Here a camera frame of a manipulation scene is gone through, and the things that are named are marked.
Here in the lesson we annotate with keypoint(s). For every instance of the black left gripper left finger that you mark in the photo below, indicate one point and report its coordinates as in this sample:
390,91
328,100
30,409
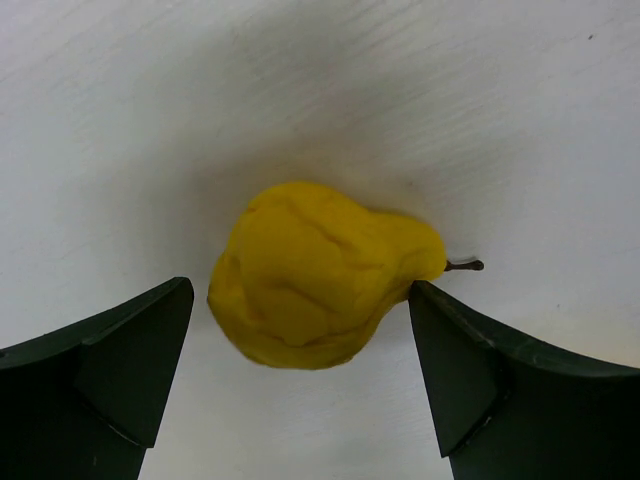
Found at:
87,401

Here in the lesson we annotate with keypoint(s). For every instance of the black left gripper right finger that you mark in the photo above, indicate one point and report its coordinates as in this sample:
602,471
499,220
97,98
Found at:
506,405

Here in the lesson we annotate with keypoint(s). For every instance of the yellow fake pear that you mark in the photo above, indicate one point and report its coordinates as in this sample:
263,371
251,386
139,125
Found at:
308,274

